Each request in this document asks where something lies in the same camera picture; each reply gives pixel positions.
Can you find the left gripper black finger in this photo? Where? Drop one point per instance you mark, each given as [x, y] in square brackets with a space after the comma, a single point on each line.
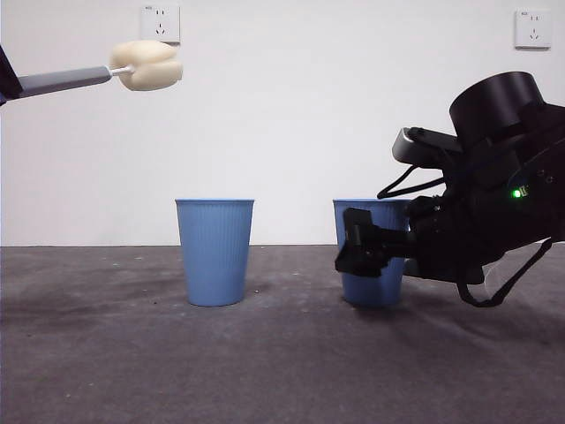
[6, 84]

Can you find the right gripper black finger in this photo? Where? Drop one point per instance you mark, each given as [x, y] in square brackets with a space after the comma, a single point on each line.
[371, 252]

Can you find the blue ribbed plastic cup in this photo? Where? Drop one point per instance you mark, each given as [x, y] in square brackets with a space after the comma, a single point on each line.
[375, 291]
[215, 252]

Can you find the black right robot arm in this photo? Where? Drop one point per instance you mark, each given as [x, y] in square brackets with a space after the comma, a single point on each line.
[494, 101]

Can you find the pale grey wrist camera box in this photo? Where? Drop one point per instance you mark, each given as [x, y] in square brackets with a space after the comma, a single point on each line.
[410, 146]

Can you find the white wall socket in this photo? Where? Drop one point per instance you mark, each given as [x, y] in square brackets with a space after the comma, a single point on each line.
[160, 20]
[532, 30]

